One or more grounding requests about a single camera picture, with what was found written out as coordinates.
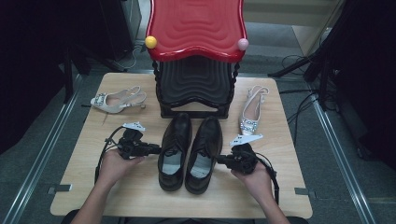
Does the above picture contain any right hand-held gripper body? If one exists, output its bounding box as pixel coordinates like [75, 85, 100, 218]
[229, 133, 264, 175]

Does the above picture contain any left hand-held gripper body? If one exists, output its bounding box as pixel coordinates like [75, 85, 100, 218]
[118, 121, 148, 161]

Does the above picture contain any black leather shoe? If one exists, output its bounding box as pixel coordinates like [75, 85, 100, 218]
[184, 116, 223, 195]
[157, 112, 193, 192]

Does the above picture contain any white heeled shoe with buckle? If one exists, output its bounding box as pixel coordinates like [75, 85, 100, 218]
[238, 85, 270, 136]
[90, 85, 148, 115]

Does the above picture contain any red and black shoe rack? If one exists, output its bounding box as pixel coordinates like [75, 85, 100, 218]
[144, 0, 250, 119]

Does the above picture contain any person's right hand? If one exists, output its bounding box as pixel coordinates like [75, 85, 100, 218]
[231, 161, 275, 203]

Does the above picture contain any person's left hand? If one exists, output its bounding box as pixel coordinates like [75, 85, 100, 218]
[97, 148, 146, 188]

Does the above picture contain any black chair armrest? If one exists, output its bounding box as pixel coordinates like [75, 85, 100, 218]
[288, 216, 311, 224]
[60, 209, 80, 224]

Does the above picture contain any black metal stand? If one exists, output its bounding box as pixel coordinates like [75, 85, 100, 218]
[267, 46, 344, 111]
[60, 43, 125, 105]

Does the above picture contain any yellow ball knob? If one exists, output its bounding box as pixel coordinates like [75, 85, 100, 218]
[144, 35, 158, 49]

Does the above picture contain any pink ball knob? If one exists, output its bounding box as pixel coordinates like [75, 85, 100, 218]
[237, 37, 250, 51]

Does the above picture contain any black curtain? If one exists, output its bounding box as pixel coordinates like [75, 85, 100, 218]
[337, 0, 396, 171]
[0, 0, 74, 155]

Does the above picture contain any left hand-held gripper cable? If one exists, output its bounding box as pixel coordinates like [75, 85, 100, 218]
[93, 125, 125, 185]

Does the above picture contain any hand-held gripper cable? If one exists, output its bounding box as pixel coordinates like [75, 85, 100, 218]
[253, 151, 280, 206]
[93, 125, 125, 185]

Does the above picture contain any right hand-held gripper cable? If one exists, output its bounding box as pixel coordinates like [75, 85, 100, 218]
[253, 151, 280, 206]

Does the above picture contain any grey metal table bracket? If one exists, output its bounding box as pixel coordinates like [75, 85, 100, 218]
[46, 184, 73, 195]
[293, 187, 317, 199]

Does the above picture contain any black floor cable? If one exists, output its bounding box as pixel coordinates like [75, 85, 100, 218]
[278, 88, 320, 147]

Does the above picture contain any metal floor rail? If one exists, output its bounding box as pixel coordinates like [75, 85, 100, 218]
[1, 74, 84, 224]
[311, 92, 377, 224]

